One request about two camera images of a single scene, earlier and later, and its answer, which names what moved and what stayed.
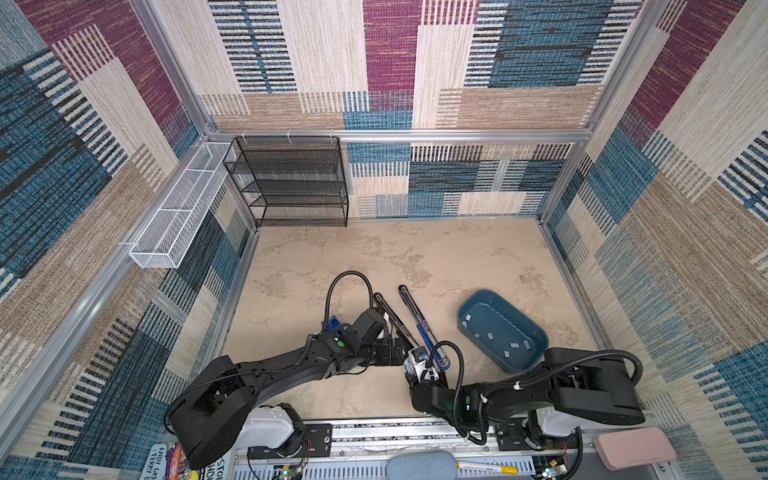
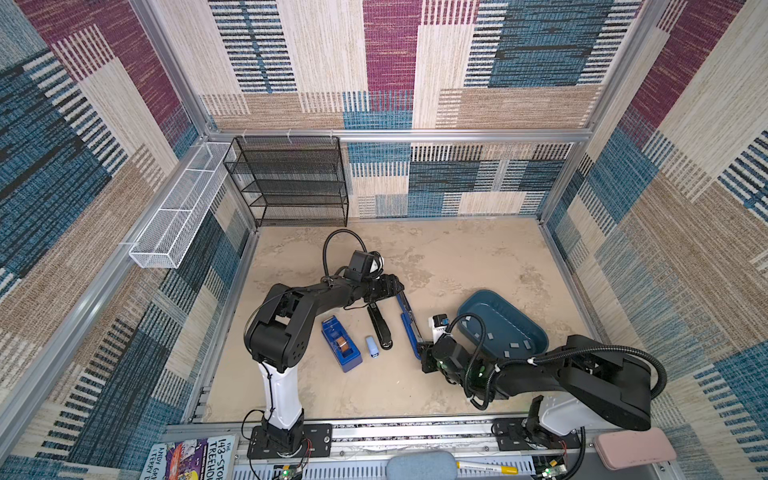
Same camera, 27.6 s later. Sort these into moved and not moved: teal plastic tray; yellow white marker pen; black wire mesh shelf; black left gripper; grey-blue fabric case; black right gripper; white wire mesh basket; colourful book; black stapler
Moved: black left gripper; black stapler; black right gripper
Not moved: colourful book; yellow white marker pen; white wire mesh basket; grey-blue fabric case; teal plastic tray; black wire mesh shelf
